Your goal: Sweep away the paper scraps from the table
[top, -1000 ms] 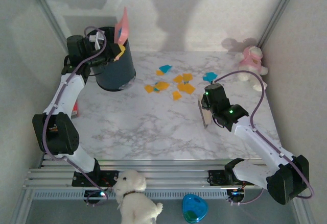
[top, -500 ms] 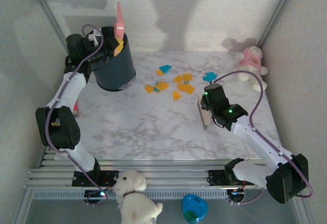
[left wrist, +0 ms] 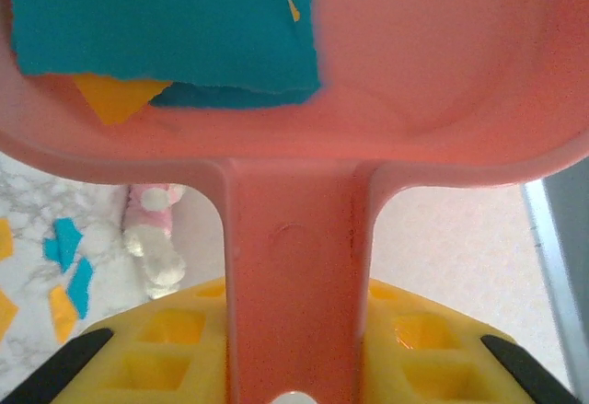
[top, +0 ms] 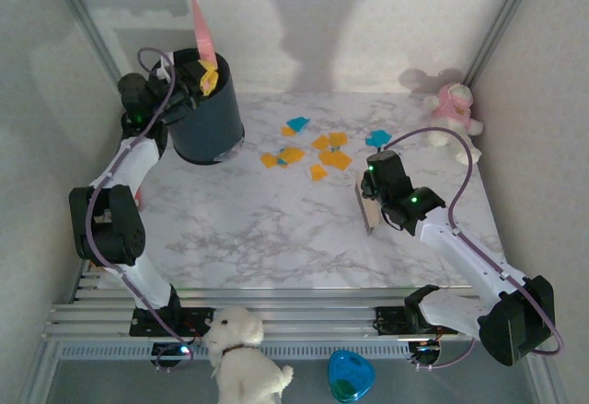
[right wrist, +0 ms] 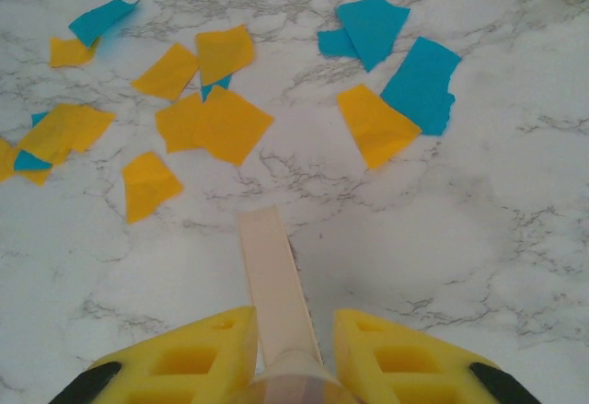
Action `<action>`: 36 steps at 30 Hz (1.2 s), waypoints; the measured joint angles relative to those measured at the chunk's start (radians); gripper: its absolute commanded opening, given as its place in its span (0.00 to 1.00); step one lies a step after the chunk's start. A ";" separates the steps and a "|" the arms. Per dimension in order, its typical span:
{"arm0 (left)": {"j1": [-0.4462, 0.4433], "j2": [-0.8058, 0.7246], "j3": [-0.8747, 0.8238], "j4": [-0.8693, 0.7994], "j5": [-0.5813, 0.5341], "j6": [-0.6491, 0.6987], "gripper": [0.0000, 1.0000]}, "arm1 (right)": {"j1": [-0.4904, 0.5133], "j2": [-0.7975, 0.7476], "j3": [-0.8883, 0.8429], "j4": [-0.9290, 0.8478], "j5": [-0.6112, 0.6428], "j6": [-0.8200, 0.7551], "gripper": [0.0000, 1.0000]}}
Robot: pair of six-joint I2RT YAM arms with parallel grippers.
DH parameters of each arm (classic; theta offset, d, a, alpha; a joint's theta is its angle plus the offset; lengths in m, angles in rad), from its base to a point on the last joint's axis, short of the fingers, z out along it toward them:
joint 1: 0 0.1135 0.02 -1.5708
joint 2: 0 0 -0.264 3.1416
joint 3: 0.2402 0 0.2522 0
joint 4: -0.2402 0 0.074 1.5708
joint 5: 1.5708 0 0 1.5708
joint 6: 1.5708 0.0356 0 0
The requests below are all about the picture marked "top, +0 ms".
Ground white plush dog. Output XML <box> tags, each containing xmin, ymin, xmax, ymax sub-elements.
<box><xmin>204</xmin><ymin>305</ymin><xmax>295</xmax><ymax>404</ymax></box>

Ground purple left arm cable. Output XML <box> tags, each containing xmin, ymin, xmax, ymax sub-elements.
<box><xmin>85</xmin><ymin>47</ymin><xmax>194</xmax><ymax>374</ymax></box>

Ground pink plastic dustpan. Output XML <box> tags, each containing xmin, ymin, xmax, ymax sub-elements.
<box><xmin>191</xmin><ymin>0</ymin><xmax>218</xmax><ymax>63</ymax></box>

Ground black base electronics housing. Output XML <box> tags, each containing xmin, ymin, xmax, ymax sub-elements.
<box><xmin>407</xmin><ymin>340</ymin><xmax>443</xmax><ymax>373</ymax></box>
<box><xmin>150</xmin><ymin>341</ymin><xmax>194</xmax><ymax>374</ymax></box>

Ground dark round trash bin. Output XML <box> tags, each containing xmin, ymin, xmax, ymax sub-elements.
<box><xmin>151</xmin><ymin>48</ymin><xmax>246</xmax><ymax>166</ymax></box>

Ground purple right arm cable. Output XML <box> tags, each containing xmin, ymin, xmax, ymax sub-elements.
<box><xmin>382</xmin><ymin>127</ymin><xmax>565</xmax><ymax>373</ymax></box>

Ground aluminium frame rails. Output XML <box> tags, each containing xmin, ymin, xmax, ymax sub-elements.
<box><xmin>41</xmin><ymin>286</ymin><xmax>547</xmax><ymax>346</ymax></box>

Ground white plush toy pink outfit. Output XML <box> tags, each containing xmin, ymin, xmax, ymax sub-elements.
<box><xmin>422</xmin><ymin>81</ymin><xmax>485</xmax><ymax>167</ymax></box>

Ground wooden hand brush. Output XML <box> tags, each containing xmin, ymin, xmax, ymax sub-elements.
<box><xmin>354</xmin><ymin>180</ymin><xmax>382</xmax><ymax>237</ymax></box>

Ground blue heart-shaped box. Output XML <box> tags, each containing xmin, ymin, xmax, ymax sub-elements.
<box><xmin>328</xmin><ymin>349</ymin><xmax>376</xmax><ymax>404</ymax></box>

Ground large orange paper scrap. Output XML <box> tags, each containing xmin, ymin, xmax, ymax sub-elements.
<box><xmin>319</xmin><ymin>149</ymin><xmax>353</xmax><ymax>171</ymax></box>

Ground aluminium side rail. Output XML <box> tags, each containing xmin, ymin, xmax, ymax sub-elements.
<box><xmin>68</xmin><ymin>95</ymin><xmax>149</xmax><ymax>304</ymax></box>

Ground grey slotted cable duct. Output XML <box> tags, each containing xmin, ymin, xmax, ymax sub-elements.
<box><xmin>57</xmin><ymin>343</ymin><xmax>411</xmax><ymax>362</ymax></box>

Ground aluminium corner post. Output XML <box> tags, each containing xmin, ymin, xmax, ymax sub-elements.
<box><xmin>462</xmin><ymin>0</ymin><xmax>549</xmax><ymax>87</ymax></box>
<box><xmin>41</xmin><ymin>0</ymin><xmax>139</xmax><ymax>109</ymax></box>

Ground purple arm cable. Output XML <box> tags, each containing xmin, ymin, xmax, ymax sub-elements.
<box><xmin>85</xmin><ymin>47</ymin><xmax>194</xmax><ymax>374</ymax></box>
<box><xmin>382</xmin><ymin>127</ymin><xmax>565</xmax><ymax>373</ymax></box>

